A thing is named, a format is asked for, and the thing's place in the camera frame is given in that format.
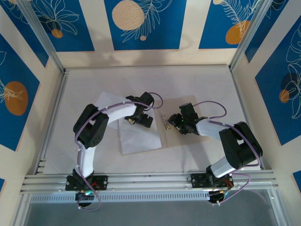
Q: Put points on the white paper sheet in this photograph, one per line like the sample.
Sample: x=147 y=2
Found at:
x=141 y=139
x=101 y=99

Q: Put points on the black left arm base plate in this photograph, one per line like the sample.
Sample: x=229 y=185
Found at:
x=103 y=182

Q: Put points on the aluminium frame post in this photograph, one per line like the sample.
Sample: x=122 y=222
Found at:
x=45 y=35
x=248 y=35

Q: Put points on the grey panel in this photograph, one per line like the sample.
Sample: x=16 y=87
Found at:
x=152 y=214

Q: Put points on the beige cardboard sheet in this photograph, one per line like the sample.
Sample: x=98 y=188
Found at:
x=178 y=140

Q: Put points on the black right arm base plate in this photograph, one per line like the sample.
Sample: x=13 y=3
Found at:
x=197 y=180

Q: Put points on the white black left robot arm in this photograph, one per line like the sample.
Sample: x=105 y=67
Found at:
x=120 y=111

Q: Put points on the long aluminium frame rail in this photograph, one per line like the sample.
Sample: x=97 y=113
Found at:
x=150 y=181

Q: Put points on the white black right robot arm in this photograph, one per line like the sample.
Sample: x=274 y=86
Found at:
x=207 y=129

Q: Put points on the black controller board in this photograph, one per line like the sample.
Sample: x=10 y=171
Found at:
x=215 y=196
x=82 y=196

